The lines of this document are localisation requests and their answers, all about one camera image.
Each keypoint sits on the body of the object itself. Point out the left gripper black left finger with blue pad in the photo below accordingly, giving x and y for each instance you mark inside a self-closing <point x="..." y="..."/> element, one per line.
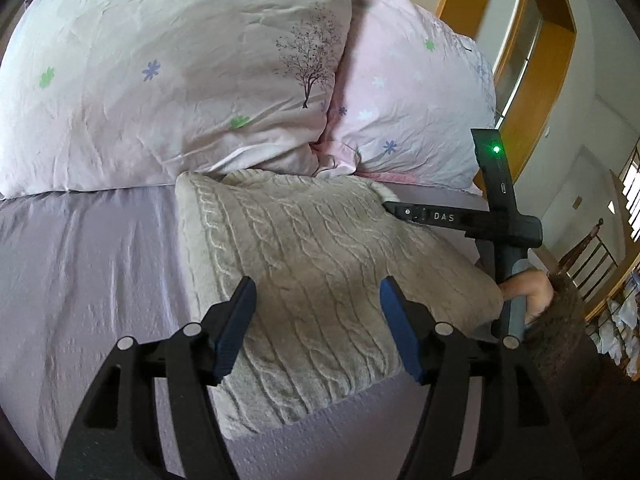
<point x="115" y="434"/>

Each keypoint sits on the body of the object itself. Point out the white floral pillow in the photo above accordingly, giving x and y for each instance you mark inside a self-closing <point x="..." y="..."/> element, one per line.
<point x="104" y="94"/>

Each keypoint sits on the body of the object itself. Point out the beige cable-knit sweater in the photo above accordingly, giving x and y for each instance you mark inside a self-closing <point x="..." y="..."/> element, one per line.
<point x="317" y="251"/>

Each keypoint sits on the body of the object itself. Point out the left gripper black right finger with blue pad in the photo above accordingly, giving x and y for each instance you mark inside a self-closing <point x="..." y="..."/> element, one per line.
<point x="521" y="433"/>

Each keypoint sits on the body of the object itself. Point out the wooden window frame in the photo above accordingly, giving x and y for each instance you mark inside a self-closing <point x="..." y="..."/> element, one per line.
<point x="529" y="44"/>

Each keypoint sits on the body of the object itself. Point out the pink floral pillow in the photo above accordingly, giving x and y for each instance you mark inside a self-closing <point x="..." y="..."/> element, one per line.
<point x="408" y="94"/>

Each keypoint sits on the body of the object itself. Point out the lavender bed sheet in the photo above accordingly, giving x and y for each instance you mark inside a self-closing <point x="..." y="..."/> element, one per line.
<point x="79" y="271"/>

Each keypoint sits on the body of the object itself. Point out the dark fuzzy sleeve forearm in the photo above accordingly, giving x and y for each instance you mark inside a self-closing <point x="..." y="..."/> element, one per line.
<point x="598" y="401"/>

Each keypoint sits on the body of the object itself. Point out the person's right hand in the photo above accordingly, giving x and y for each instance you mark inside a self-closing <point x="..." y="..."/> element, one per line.
<point x="534" y="286"/>

